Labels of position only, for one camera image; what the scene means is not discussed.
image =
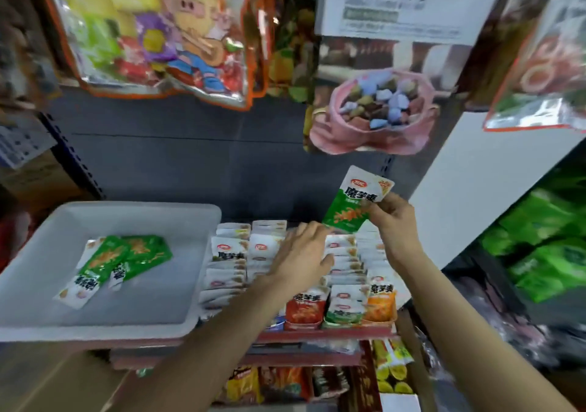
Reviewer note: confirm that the row of orange chip bags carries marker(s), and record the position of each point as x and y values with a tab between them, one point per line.
275	384

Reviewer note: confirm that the green display box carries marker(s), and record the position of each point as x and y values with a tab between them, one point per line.
346	320

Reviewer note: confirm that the gold display box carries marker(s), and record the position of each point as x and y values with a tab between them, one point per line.
224	242

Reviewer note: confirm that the stack of green packs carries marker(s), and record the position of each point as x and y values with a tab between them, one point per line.
540	242

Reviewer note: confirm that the yellow snack packets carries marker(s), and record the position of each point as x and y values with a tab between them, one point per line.
392	361

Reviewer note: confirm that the person's left forearm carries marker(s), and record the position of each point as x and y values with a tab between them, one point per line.
201	352

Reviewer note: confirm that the red display box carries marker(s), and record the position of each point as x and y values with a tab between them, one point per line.
307	320

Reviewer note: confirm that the white blue carton box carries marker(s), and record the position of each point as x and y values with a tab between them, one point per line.
20	137

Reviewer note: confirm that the blue display box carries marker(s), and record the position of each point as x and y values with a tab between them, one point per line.
265	233

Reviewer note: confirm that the orange-edged clear candy bag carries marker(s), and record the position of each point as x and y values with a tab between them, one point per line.
540	68

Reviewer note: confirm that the person's right hand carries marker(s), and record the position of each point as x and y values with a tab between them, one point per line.
395	229

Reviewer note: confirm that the hanging pink candy bag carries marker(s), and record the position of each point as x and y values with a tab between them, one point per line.
375	119

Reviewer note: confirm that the green konjac snack packet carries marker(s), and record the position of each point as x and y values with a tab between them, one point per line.
346	306
355	198

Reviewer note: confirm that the white plastic bin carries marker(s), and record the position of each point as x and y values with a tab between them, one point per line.
55	279

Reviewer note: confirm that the orange display box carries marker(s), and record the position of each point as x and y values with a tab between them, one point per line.
380	315

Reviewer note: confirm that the blue konjac snack packet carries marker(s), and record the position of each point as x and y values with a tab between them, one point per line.
265	245

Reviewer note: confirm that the orange snack packet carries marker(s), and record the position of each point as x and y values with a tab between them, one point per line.
380	305

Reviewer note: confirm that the plain brown cardboard carton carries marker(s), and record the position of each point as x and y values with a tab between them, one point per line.
37	183

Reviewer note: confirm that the orange trimmed colourful candy bag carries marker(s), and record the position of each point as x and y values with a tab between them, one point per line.
156	23

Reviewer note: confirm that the hanging yellow green snack bags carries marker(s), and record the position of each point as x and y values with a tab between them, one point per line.
293	59

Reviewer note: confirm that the person's left hand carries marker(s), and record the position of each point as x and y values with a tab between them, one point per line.
300	256

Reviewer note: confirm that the black plastic wrapped bundle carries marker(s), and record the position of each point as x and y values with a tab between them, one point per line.
513	334

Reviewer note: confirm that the person's right forearm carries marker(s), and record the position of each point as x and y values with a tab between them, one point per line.
485	343

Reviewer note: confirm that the pile of snack packets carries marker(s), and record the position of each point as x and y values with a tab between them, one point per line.
114	261

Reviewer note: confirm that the red konjac snack packet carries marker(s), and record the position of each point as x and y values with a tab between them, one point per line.
307	308

